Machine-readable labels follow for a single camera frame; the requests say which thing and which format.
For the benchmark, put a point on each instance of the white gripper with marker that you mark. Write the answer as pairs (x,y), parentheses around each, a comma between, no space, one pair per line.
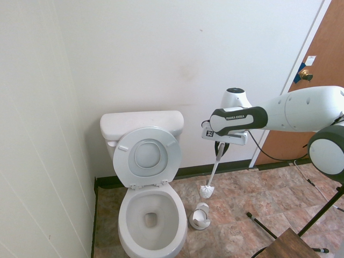
(231,138)

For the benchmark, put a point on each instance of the white toilet brush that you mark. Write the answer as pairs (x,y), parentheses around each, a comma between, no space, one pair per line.
(212,172)

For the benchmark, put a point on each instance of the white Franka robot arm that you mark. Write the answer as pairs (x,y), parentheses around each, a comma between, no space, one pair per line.
(295,107)

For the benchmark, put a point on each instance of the white toilet brush holder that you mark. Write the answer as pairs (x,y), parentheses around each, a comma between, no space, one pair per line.
(199,219)

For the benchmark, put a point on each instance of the white toilet seat lid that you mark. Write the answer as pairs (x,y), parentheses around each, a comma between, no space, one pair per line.
(147,158)

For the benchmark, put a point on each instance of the white toilet tank lid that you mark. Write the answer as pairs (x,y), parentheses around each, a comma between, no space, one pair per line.
(139,121)

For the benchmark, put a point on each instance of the white toilet tank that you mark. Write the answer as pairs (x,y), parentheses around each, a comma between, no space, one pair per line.
(109,149)

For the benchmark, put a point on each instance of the white toilet bowl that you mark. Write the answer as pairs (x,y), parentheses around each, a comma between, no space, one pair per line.
(153,242)

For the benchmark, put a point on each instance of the black baseboard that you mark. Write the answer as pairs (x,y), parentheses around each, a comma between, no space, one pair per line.
(94,215)
(188,172)

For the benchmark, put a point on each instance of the blue tape strip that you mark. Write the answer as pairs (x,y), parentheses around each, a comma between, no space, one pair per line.
(297,78)

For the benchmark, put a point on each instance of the brass door knob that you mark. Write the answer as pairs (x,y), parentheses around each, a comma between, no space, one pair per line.
(304,73)

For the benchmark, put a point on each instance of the dark wooden table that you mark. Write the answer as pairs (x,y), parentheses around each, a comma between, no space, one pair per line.
(290,244)

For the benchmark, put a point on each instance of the white paper label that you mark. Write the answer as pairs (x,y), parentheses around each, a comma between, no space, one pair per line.
(310,60)

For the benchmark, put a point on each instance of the brown wooden door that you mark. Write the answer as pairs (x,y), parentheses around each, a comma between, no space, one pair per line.
(322,40)

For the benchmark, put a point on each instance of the white door frame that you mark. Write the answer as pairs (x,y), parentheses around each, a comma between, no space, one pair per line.
(298,61)

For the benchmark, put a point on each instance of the black camera tripod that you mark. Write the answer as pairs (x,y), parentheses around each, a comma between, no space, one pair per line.
(322,209)

